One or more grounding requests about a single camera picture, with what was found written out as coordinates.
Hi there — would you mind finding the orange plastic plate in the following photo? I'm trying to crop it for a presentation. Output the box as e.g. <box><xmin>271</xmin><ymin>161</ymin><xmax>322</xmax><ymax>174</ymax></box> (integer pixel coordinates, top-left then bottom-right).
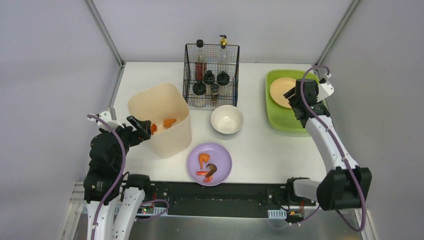
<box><xmin>269</xmin><ymin>77</ymin><xmax>296</xmax><ymax>109</ymax></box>

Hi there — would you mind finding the beige plastic bin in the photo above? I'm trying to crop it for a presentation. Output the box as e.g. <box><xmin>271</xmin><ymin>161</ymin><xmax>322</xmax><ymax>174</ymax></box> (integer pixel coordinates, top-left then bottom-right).
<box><xmin>127</xmin><ymin>83</ymin><xmax>192</xmax><ymax>158</ymax></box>

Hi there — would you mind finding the white ceramic bowl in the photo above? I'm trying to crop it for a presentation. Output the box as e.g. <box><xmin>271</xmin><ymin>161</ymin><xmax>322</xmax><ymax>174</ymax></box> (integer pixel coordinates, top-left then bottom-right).
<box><xmin>210</xmin><ymin>105</ymin><xmax>245</xmax><ymax>135</ymax></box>

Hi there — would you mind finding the white shaker black spout lid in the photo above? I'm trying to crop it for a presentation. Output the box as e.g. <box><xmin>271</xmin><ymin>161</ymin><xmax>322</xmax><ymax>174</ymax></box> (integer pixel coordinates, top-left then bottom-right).
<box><xmin>192</xmin><ymin>81</ymin><xmax>206</xmax><ymax>107</ymax></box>

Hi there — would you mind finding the small pepper jar black lid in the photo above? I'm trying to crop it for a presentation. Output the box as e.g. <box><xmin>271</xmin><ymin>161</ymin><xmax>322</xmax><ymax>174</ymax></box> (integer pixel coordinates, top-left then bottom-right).
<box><xmin>210</xmin><ymin>83</ymin><xmax>220</xmax><ymax>101</ymax></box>

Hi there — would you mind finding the clear bottle gold pump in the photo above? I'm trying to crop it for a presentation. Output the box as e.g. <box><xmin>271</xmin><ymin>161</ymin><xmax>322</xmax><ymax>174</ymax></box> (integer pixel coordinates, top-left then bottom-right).
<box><xmin>217</xmin><ymin>34</ymin><xmax>229</xmax><ymax>65</ymax></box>

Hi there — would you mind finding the purple plastic plate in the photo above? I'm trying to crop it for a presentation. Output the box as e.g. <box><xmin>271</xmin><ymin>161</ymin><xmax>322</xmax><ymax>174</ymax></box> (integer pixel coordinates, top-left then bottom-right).
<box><xmin>187</xmin><ymin>142</ymin><xmax>233</xmax><ymax>187</ymax></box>

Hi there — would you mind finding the salt shaker black pump lid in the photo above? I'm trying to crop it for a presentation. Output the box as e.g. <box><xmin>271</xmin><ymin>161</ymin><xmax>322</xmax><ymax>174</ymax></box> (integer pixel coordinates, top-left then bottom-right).
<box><xmin>203</xmin><ymin>70</ymin><xmax>216</xmax><ymax>95</ymax></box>

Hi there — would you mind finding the soy sauce bottle red label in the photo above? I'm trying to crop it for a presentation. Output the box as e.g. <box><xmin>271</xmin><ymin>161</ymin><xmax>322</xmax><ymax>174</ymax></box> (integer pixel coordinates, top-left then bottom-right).
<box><xmin>195</xmin><ymin>39</ymin><xmax>208</xmax><ymax>82</ymax></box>

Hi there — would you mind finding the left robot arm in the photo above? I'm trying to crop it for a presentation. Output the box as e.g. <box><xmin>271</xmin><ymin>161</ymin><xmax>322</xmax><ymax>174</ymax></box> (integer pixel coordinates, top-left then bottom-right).
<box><xmin>83</xmin><ymin>114</ymin><xmax>152</xmax><ymax>240</ymax></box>

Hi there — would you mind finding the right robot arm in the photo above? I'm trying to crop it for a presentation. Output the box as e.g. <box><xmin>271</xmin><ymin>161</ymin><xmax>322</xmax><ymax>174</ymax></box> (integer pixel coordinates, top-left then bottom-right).
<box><xmin>284</xmin><ymin>79</ymin><xmax>372</xmax><ymax>211</ymax></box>

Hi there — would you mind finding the fried chicken food piece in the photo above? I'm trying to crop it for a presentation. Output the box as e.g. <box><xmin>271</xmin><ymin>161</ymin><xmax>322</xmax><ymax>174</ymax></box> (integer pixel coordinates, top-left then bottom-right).
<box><xmin>163</xmin><ymin>118</ymin><xmax>177</xmax><ymax>129</ymax></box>

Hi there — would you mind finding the green plastic tub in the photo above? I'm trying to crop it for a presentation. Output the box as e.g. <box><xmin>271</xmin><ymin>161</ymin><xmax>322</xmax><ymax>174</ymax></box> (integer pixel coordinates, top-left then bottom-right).
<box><xmin>265</xmin><ymin>69</ymin><xmax>307</xmax><ymax>134</ymax></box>

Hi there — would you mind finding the orange shrimp food piece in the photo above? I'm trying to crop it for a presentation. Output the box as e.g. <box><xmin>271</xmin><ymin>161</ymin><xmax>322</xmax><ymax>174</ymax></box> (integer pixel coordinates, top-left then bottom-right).
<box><xmin>198</xmin><ymin>153</ymin><xmax>211</xmax><ymax>170</ymax></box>

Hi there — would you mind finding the brown mushroom food piece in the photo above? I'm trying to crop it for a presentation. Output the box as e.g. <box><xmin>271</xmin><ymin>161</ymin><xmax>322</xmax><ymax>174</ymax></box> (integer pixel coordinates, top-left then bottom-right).
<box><xmin>205</xmin><ymin>163</ymin><xmax>217</xmax><ymax>178</ymax></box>

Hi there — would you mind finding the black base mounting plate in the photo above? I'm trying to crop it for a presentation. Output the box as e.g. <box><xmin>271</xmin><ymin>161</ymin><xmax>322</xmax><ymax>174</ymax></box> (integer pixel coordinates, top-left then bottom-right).
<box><xmin>144</xmin><ymin>181</ymin><xmax>316</xmax><ymax>218</ymax></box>

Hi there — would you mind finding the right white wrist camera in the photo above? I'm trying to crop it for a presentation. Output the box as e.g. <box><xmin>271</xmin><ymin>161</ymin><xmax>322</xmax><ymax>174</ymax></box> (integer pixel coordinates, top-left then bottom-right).
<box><xmin>317</xmin><ymin>73</ymin><xmax>335</xmax><ymax>102</ymax></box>

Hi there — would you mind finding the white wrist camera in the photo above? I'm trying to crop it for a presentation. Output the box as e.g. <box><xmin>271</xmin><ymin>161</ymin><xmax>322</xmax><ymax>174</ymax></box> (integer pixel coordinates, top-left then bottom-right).
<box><xmin>87</xmin><ymin>107</ymin><xmax>124</xmax><ymax>129</ymax></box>
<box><xmin>317</xmin><ymin>73</ymin><xmax>335</xmax><ymax>102</ymax></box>

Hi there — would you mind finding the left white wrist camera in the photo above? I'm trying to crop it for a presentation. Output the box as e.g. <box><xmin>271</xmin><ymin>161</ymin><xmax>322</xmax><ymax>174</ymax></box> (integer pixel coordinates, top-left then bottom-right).
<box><xmin>87</xmin><ymin>107</ymin><xmax>124</xmax><ymax>129</ymax></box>

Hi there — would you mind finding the black wire basket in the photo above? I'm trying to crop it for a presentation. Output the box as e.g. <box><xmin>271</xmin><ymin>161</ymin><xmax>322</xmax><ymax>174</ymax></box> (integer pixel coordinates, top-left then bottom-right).
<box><xmin>182</xmin><ymin>43</ymin><xmax>240</xmax><ymax>108</ymax></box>

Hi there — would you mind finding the aluminium frame rail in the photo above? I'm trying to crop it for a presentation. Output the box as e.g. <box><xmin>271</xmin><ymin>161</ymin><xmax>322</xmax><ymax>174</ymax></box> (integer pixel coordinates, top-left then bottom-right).
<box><xmin>84</xmin><ymin>0</ymin><xmax>124</xmax><ymax>68</ymax></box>

